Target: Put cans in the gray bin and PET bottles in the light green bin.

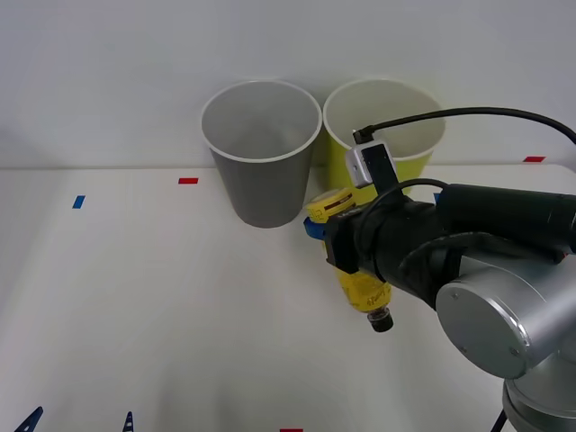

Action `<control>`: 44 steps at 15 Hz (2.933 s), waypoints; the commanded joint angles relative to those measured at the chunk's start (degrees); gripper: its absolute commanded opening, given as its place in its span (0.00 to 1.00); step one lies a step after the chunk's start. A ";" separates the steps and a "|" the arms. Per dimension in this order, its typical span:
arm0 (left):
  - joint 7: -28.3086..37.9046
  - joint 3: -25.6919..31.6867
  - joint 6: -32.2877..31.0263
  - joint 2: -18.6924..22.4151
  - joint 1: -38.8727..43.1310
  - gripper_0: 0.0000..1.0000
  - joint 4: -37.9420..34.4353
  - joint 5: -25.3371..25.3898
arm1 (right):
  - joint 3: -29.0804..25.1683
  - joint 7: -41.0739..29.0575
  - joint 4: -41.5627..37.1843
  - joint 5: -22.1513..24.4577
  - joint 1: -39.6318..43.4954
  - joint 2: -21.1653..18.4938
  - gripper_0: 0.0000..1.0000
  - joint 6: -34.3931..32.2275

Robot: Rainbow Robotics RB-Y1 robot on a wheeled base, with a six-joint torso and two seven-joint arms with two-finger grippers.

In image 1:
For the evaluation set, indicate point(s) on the silver and black right arm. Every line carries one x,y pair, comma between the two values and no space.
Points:
486,306

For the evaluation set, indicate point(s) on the yellow label plastic bottle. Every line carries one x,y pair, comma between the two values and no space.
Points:
364,292

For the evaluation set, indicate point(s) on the yellow-green plastic bin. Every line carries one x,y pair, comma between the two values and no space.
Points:
342,166

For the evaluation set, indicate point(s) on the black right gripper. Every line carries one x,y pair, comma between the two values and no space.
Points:
360,243

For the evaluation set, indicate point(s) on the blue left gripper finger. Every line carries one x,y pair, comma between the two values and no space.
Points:
129,423
29,420

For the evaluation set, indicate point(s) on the grey plastic bin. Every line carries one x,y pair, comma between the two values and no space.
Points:
261,189

